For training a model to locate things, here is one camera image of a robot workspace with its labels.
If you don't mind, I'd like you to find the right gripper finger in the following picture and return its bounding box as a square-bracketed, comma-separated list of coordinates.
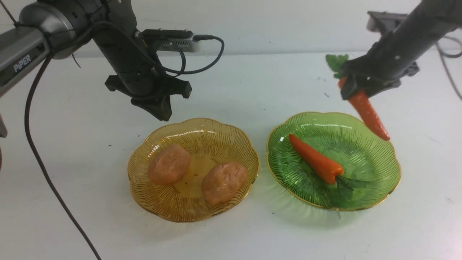
[340, 80, 361, 100]

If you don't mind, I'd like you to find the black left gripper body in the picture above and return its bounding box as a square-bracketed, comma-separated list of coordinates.
[105, 73, 192, 105]

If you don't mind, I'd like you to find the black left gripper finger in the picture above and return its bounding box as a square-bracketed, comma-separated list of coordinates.
[131, 95, 172, 121]

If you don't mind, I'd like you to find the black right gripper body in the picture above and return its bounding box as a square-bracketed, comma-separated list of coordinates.
[342, 51, 421, 95]

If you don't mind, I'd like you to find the orange carrot with leaves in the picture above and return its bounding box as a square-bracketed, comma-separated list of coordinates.
[325, 54, 391, 141]

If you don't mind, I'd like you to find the orange potato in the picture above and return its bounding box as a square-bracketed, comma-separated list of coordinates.
[201, 161, 248, 205]
[147, 144, 191, 186]

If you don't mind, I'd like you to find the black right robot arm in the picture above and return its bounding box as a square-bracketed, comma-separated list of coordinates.
[340, 0, 462, 100]

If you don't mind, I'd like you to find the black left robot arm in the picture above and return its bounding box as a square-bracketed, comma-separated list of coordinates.
[1, 0, 192, 121]

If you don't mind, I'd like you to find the amber ribbed plastic plate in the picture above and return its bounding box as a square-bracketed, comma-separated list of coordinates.
[127, 117, 260, 223]

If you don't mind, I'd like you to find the green ribbed plastic plate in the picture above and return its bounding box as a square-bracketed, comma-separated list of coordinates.
[267, 112, 401, 211]

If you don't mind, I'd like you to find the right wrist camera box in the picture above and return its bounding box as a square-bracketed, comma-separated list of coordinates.
[366, 10, 407, 35]

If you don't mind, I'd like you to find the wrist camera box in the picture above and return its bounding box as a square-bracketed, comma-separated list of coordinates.
[366, 10, 407, 35]
[141, 29, 201, 53]

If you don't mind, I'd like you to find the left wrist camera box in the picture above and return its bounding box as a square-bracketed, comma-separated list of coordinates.
[141, 29, 201, 53]

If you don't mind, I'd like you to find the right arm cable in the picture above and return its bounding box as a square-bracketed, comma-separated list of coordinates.
[435, 34, 462, 101]

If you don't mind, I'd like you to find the black camera cable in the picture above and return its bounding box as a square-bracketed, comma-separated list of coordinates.
[159, 34, 225, 75]

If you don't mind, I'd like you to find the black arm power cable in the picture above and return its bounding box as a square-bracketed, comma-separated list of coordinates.
[24, 54, 102, 260]

